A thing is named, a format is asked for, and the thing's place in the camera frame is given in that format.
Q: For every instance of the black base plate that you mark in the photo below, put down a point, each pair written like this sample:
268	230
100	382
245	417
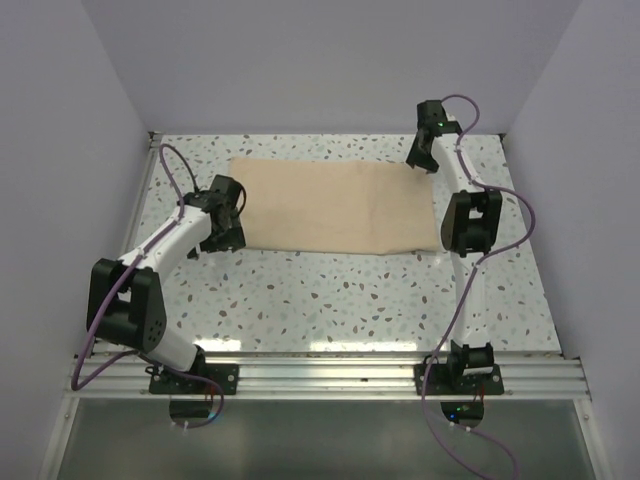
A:
163	382
472	382

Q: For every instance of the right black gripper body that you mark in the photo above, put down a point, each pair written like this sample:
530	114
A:
419	156

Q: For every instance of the beige surgical drape cloth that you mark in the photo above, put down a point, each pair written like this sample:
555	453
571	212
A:
347	207

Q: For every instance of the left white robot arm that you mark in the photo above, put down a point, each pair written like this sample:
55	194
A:
126	305

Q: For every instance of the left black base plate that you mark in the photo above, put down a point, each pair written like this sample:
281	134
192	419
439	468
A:
163	382

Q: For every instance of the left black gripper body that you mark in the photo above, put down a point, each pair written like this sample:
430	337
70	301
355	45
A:
229	238

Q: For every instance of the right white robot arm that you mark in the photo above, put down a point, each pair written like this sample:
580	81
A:
468	232

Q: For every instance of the aluminium frame rail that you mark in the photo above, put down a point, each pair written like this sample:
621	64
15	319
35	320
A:
379	376

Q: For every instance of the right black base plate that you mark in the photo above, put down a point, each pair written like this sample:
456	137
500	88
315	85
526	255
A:
472	382

